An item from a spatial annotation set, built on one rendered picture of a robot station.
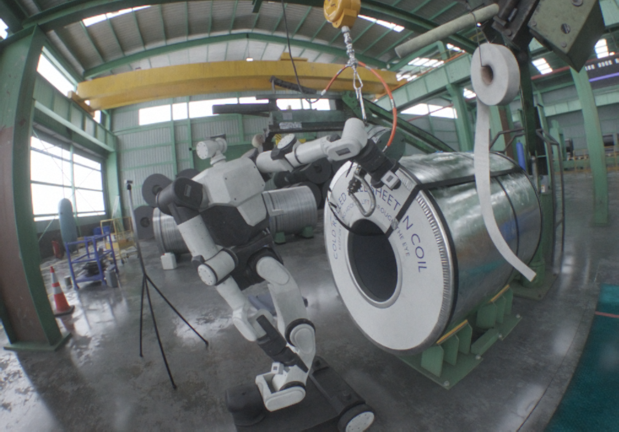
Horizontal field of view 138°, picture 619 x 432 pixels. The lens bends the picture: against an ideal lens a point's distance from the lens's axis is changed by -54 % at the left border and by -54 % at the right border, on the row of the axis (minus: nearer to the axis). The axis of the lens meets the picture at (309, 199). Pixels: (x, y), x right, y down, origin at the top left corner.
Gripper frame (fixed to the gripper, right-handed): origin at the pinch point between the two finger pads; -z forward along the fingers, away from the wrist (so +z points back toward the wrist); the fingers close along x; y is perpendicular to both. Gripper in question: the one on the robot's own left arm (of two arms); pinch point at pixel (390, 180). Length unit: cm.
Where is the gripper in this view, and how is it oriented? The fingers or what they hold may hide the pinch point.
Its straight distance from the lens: 93.9
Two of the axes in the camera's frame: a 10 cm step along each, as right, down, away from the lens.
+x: -6.7, 7.3, 1.5
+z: -6.9, -5.4, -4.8
